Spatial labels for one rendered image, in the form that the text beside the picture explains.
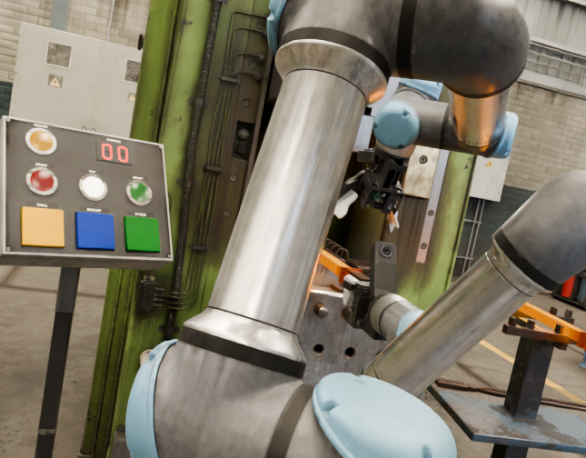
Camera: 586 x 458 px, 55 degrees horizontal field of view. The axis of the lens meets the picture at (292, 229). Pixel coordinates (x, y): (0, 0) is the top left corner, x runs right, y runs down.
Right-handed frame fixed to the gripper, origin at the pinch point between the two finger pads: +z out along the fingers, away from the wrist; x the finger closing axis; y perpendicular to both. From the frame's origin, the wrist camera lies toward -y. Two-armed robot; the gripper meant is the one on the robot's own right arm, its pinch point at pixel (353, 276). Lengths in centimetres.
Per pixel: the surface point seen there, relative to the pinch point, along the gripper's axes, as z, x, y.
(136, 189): 16, -47, -10
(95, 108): 545, -114, -43
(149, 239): 11.4, -42.4, 0.1
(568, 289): 551, 532, 80
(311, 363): 22.0, 1.8, 27.9
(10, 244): -1, -66, 3
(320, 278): 27.7, 1.8, 6.9
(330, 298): 21.7, 3.4, 10.4
